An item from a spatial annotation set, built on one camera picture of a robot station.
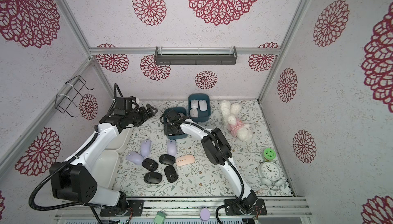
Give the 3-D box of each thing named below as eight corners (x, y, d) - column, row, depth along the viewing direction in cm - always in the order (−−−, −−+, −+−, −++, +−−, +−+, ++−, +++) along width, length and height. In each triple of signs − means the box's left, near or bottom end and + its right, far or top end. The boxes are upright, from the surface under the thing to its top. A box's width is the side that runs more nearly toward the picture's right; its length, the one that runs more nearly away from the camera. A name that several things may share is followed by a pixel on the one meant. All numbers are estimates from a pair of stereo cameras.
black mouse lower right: (169, 184, 83) (168, 183, 81) (163, 169, 88) (162, 168, 86) (179, 179, 85) (179, 177, 82) (173, 164, 90) (172, 162, 88)
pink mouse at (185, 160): (176, 166, 89) (176, 165, 87) (175, 158, 92) (175, 157, 90) (195, 162, 91) (195, 161, 89) (193, 154, 94) (193, 153, 92)
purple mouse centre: (166, 156, 93) (165, 154, 91) (168, 141, 100) (167, 139, 97) (176, 156, 93) (176, 154, 91) (177, 141, 100) (177, 139, 97)
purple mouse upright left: (139, 156, 93) (138, 155, 91) (143, 141, 100) (142, 139, 98) (149, 156, 93) (148, 155, 91) (152, 141, 100) (152, 139, 98)
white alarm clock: (261, 186, 82) (264, 184, 78) (256, 164, 89) (258, 161, 86) (282, 186, 82) (285, 184, 78) (274, 164, 89) (277, 161, 86)
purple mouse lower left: (126, 159, 92) (124, 157, 90) (132, 151, 95) (131, 149, 93) (139, 166, 89) (138, 164, 87) (145, 158, 92) (144, 156, 90)
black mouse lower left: (144, 183, 83) (143, 181, 81) (146, 173, 86) (145, 172, 84) (161, 183, 83) (160, 181, 81) (162, 173, 86) (161, 172, 84)
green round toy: (263, 161, 91) (266, 157, 87) (260, 151, 95) (263, 148, 91) (274, 161, 91) (277, 157, 87) (271, 151, 95) (274, 148, 91)
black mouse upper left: (140, 166, 89) (139, 164, 87) (145, 158, 92) (144, 156, 90) (154, 173, 87) (153, 171, 84) (159, 164, 90) (158, 163, 87)
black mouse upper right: (159, 164, 90) (158, 162, 88) (160, 156, 93) (159, 154, 91) (174, 164, 90) (174, 162, 88) (175, 156, 93) (175, 154, 91)
